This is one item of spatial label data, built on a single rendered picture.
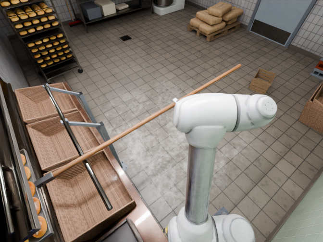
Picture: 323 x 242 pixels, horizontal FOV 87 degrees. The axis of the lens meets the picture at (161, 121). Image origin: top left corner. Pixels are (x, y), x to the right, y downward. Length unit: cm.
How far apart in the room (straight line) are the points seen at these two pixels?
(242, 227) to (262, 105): 57
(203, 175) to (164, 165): 167
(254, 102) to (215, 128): 14
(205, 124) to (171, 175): 177
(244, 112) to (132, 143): 207
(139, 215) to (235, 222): 86
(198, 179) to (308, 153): 257
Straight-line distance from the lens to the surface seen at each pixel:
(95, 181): 108
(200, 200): 77
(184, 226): 87
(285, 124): 330
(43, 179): 117
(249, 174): 255
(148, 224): 157
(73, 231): 151
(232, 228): 92
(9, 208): 89
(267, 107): 59
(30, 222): 85
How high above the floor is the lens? 214
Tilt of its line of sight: 52 degrees down
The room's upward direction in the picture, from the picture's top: straight up
